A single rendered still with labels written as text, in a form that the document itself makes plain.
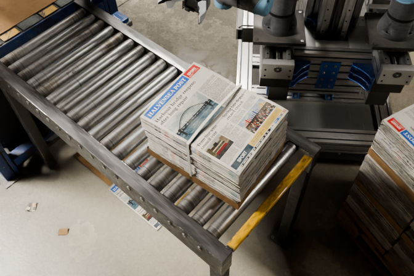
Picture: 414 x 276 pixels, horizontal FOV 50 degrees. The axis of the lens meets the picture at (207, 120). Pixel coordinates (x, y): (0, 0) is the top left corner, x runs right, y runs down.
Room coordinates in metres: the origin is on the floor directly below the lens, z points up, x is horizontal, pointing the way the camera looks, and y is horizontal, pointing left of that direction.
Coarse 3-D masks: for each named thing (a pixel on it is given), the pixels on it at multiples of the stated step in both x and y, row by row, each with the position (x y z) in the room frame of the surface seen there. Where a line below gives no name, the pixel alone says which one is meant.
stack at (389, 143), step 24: (384, 120) 0.96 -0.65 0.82; (408, 120) 0.95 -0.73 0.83; (384, 144) 0.92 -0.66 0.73; (408, 144) 0.85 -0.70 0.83; (360, 168) 0.95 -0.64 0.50; (408, 168) 0.81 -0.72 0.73; (360, 192) 0.92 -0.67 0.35; (384, 192) 0.83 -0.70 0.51; (336, 216) 0.96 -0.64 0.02; (360, 216) 0.87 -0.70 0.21; (408, 216) 0.72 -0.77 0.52; (360, 240) 0.83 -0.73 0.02; (384, 240) 0.74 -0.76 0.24; (384, 264) 0.68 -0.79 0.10; (408, 264) 0.62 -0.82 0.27
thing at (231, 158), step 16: (256, 96) 0.92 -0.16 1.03; (240, 112) 0.85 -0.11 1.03; (256, 112) 0.85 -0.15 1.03; (272, 112) 0.85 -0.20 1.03; (224, 128) 0.79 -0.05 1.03; (240, 128) 0.79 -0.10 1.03; (256, 128) 0.79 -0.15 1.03; (272, 128) 0.79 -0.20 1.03; (208, 144) 0.74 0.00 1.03; (224, 144) 0.74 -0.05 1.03; (240, 144) 0.73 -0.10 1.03; (256, 144) 0.73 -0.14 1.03; (272, 144) 0.78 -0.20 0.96; (208, 160) 0.69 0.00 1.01; (224, 160) 0.68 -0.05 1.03; (240, 160) 0.68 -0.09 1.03; (256, 160) 0.71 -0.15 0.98; (208, 176) 0.70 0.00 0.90; (224, 176) 0.66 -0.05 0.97; (240, 176) 0.64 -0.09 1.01; (256, 176) 0.70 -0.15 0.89; (224, 192) 0.67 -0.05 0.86; (240, 192) 0.63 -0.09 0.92
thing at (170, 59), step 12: (84, 0) 1.74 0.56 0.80; (96, 12) 1.64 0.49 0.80; (108, 24) 1.56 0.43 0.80; (120, 24) 1.56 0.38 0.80; (132, 36) 1.47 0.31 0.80; (144, 36) 1.47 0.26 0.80; (144, 48) 1.41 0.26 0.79; (156, 48) 1.40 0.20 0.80; (156, 60) 1.36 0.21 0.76; (168, 60) 1.32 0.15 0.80; (180, 60) 1.32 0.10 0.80; (180, 72) 1.26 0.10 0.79; (288, 132) 0.93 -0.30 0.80; (300, 144) 0.88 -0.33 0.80; (312, 144) 0.88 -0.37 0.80; (300, 156) 0.86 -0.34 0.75; (312, 156) 0.83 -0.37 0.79; (312, 168) 0.85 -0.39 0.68
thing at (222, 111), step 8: (232, 88) 0.96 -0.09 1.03; (240, 88) 0.96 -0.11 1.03; (224, 96) 0.92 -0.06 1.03; (232, 96) 0.92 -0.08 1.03; (240, 96) 0.92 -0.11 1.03; (216, 104) 0.89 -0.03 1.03; (224, 104) 0.89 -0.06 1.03; (232, 104) 0.89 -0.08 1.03; (208, 112) 0.86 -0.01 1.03; (216, 112) 0.86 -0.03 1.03; (224, 112) 0.86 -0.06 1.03; (200, 120) 0.83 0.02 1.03; (216, 120) 0.83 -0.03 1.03; (192, 128) 0.80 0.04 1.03; (208, 128) 0.80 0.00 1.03; (184, 136) 0.77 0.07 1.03; (200, 136) 0.77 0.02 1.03; (184, 144) 0.75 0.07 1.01; (192, 144) 0.74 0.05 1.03; (184, 152) 0.76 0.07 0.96; (192, 152) 0.74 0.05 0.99; (184, 160) 0.76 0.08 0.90; (192, 160) 0.74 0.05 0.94; (184, 168) 0.76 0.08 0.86; (192, 168) 0.74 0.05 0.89
